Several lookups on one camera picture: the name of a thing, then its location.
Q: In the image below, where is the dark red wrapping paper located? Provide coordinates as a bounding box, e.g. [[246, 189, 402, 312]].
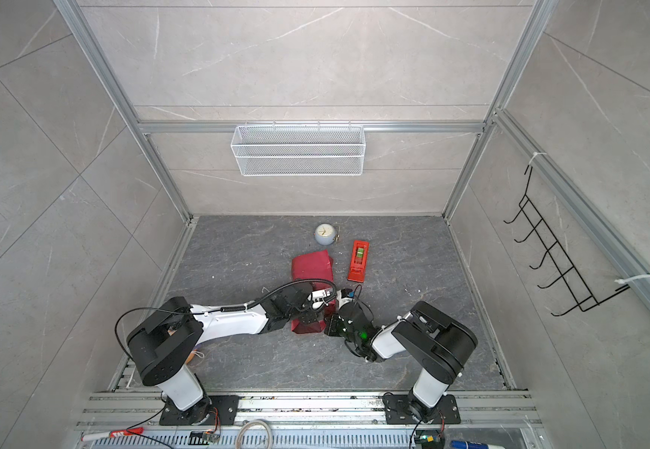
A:
[[291, 250, 336, 334]]

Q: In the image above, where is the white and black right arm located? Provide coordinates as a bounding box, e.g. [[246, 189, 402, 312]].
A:
[[325, 301, 478, 423]]

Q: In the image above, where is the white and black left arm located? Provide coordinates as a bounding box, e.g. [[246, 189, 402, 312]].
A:
[[116, 279, 338, 424]]

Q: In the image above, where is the red tape dispenser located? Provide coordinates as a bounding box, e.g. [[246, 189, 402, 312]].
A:
[[347, 241, 370, 284]]

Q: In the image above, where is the small round white clock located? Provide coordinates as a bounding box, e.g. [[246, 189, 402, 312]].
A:
[[315, 223, 338, 246]]

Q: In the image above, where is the blue and white marker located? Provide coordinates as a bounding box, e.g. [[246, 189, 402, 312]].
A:
[[450, 441, 505, 449]]

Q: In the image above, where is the red and white marker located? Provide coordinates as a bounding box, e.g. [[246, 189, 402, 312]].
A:
[[81, 427, 144, 443]]

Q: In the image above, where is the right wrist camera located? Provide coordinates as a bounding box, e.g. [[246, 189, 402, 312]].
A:
[[335, 284, 362, 312]]

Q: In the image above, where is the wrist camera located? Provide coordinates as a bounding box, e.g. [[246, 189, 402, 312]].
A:
[[304, 287, 339, 312], [335, 284, 362, 312]]

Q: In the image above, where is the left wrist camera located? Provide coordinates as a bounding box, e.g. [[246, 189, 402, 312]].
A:
[[304, 287, 339, 312]]

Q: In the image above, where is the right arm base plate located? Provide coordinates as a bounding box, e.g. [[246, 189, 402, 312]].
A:
[[381, 392, 462, 425]]

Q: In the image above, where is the aluminium front rail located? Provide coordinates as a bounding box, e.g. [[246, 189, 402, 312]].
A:
[[74, 388, 549, 448]]

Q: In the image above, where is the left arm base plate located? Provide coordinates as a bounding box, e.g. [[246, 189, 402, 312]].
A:
[[159, 395, 240, 427]]

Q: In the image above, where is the coiled grey cable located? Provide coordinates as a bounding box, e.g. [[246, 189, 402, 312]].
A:
[[237, 418, 274, 449]]

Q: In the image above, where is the white wire mesh basket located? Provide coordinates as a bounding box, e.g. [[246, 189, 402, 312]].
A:
[[231, 125, 366, 177]]

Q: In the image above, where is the black wire hook rack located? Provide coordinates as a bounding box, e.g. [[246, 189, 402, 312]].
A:
[[503, 166, 631, 317]]

